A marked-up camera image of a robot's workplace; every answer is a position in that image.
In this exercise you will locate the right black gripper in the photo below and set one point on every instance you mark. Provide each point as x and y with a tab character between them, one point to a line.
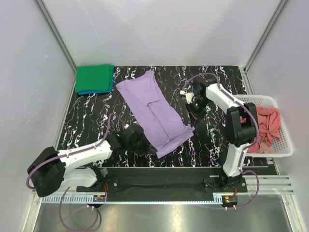
197	116

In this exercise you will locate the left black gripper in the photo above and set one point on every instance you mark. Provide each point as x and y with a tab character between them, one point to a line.
147	147

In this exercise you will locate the purple t shirt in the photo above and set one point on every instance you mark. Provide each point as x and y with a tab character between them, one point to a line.
162	125

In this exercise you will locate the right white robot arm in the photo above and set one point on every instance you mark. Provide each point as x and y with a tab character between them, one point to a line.
241	124

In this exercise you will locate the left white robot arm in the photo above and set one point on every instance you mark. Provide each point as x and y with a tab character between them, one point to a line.
54	170

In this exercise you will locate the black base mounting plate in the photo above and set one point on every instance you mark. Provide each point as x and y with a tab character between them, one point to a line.
166	173

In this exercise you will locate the folded green t shirt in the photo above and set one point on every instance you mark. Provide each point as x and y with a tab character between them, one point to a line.
93	78

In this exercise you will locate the red t shirt in basket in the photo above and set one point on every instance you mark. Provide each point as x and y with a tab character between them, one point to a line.
269	122

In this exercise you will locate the white plastic laundry basket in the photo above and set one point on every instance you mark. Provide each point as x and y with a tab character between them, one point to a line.
274	139

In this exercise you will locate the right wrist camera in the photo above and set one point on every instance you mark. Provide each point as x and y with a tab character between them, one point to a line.
188	97

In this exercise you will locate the aluminium frame rail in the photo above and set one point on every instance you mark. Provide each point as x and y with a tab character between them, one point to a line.
212	184

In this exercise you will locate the white slotted cable duct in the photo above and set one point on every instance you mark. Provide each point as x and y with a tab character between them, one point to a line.
203	198

